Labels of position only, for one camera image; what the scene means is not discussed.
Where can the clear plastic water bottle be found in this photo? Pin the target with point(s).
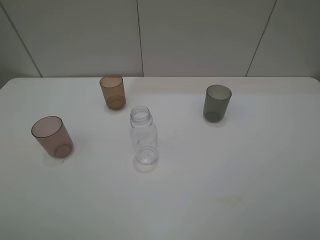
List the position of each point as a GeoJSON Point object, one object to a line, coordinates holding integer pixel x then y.
{"type": "Point", "coordinates": [144, 135]}

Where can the amber translucent plastic cup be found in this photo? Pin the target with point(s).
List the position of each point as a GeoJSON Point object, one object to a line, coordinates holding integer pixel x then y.
{"type": "Point", "coordinates": [113, 91]}

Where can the grey translucent plastic cup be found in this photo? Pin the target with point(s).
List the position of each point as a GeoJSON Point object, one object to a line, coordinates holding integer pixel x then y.
{"type": "Point", "coordinates": [217, 99]}

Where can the pink translucent plastic cup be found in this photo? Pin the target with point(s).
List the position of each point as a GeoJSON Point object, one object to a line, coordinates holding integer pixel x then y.
{"type": "Point", "coordinates": [53, 136]}

